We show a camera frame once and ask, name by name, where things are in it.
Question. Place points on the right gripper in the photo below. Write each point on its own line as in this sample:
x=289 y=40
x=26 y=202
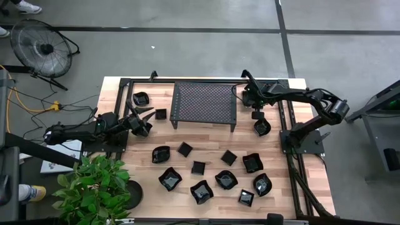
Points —
x=256 y=93

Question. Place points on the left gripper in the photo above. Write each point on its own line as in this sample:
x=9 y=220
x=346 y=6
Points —
x=139 y=128

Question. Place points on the black wavy square mini plate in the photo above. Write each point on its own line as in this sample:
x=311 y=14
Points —
x=170 y=178
x=201 y=192
x=252 y=162

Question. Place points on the small black square plate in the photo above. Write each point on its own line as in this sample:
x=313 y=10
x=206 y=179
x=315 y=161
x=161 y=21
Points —
x=246 y=197
x=161 y=114
x=229 y=157
x=198 y=167
x=185 y=149

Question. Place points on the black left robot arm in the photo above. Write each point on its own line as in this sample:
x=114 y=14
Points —
x=78 y=131

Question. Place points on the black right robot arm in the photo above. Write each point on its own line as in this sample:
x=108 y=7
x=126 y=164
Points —
x=312 y=95

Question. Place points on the black perforated metal rack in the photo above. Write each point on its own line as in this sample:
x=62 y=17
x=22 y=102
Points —
x=203 y=103

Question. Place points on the black plant pot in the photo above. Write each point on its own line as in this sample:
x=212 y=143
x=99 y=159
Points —
x=136 y=193

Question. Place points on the white printed paper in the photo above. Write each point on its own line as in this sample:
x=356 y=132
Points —
x=72 y=147

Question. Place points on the large green leafy plant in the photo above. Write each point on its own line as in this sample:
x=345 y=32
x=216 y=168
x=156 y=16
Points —
x=93 y=187

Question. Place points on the black desk with keyboard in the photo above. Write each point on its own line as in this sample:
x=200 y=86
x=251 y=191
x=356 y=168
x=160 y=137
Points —
x=37 y=150

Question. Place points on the black floor fan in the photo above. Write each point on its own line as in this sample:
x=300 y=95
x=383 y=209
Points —
x=47 y=49

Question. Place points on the grey metal stand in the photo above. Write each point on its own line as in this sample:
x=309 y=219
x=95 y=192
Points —
x=378 y=131

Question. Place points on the person's shoe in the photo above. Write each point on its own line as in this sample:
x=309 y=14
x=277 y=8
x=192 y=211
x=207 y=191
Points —
x=28 y=7
x=32 y=192
x=3 y=32

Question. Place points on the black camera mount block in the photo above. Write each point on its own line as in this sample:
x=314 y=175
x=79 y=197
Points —
x=275 y=219

